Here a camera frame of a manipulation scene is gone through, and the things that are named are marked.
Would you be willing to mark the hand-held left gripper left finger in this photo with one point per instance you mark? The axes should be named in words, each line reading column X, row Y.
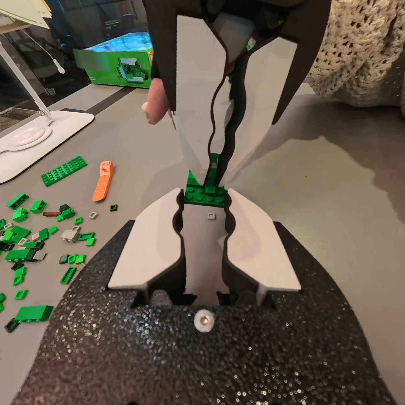
column 148, row 250

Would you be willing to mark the person's right forearm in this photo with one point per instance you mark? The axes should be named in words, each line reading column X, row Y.
column 357, row 47

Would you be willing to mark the green lego box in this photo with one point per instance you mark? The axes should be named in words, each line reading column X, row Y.
column 126, row 79

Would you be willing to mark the orange brick separator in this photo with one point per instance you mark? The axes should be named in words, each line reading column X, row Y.
column 103, row 183

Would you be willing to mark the person's right hand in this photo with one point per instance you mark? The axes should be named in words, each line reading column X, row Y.
column 156, row 101

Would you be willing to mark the green studded lego plate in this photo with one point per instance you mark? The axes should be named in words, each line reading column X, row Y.
column 65, row 171

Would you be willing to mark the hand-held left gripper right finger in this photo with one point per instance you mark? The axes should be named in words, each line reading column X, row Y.
column 259, row 253

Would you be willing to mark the open instruction booklet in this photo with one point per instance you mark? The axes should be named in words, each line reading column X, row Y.
column 22, row 11

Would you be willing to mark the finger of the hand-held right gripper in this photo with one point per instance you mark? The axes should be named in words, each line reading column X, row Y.
column 269, row 95
column 196, row 79

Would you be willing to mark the green lego plate assembly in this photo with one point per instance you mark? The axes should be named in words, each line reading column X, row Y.
column 205, row 197

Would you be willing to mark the clear book stand white base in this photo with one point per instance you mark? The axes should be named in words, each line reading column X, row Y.
column 47, row 133

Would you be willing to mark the pile of lego pieces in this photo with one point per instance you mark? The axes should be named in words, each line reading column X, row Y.
column 25, row 234

